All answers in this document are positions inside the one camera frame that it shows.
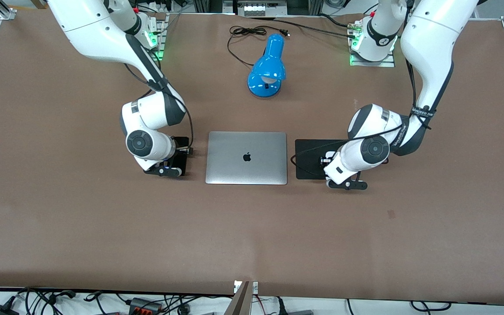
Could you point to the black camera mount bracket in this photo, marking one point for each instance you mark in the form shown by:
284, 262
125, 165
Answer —
357, 185
155, 172

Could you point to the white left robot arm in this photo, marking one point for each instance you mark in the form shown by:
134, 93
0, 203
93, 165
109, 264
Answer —
431, 35

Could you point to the black right camera mount bracket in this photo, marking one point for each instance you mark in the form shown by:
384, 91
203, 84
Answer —
155, 172

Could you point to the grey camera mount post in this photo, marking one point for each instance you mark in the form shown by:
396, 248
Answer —
242, 302

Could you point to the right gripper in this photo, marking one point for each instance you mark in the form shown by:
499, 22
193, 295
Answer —
181, 144

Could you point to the black terminal block orange levers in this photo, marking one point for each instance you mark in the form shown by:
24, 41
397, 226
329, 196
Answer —
140, 302

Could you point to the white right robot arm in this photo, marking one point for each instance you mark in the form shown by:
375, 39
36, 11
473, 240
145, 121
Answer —
94, 30

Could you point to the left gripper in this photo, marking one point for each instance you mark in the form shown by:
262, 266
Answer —
324, 161

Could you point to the white post bracket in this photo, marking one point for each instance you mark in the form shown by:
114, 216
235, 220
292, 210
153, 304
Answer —
255, 286

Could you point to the blue desk lamp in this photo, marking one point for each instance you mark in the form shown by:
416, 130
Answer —
267, 65

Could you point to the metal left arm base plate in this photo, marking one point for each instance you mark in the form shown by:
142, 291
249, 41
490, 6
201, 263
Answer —
389, 64

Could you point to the black power adapter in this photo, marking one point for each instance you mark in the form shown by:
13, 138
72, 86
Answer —
0, 310

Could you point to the white power strip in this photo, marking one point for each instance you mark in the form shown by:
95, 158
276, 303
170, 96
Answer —
262, 8

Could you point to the black left camera mount bracket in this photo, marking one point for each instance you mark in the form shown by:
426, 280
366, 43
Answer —
357, 185

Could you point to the silver closed laptop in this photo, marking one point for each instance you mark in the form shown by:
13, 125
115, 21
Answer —
246, 157

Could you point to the black plug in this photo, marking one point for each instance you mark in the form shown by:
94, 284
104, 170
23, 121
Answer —
281, 306

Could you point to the black mouse pad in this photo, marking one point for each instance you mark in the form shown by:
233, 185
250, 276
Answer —
308, 173

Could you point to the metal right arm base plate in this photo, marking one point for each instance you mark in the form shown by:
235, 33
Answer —
162, 43

